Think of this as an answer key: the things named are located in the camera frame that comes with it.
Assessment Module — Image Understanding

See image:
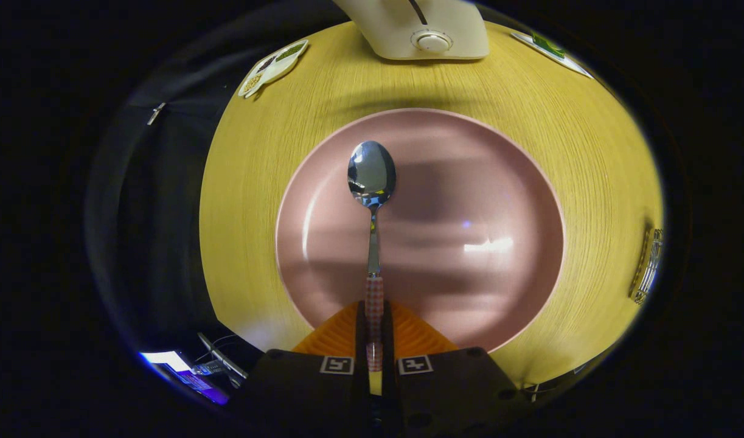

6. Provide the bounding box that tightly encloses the white toaster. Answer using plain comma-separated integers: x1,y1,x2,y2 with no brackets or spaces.
333,0,490,61

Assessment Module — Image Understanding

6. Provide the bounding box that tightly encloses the laptop with lit screen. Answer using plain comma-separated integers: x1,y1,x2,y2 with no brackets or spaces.
137,350,231,406

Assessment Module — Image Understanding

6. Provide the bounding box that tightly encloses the pink round plate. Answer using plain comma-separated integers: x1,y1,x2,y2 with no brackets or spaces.
275,108,566,355

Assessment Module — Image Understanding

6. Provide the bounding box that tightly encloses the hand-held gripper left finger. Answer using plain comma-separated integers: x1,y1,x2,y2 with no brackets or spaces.
238,301,370,438

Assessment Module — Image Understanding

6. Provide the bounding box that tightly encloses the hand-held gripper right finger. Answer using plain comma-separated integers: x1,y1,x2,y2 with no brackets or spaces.
381,301,524,438

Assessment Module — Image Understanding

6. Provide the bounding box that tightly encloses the metal wire cutlery basket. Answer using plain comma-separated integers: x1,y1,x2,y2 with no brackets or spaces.
628,222,664,305

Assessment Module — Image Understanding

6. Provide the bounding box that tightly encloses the white divided condiment tray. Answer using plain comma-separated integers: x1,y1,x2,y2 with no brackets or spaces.
238,39,310,99

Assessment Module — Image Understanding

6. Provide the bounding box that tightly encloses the white square coaster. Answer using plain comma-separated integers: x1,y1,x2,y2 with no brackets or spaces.
510,32,594,80

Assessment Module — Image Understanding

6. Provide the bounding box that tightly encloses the spoon with checkered handle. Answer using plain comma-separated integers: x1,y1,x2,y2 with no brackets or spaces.
347,141,397,373

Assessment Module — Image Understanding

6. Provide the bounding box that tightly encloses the green label drink bottle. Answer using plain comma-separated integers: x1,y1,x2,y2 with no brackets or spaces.
532,32,567,59

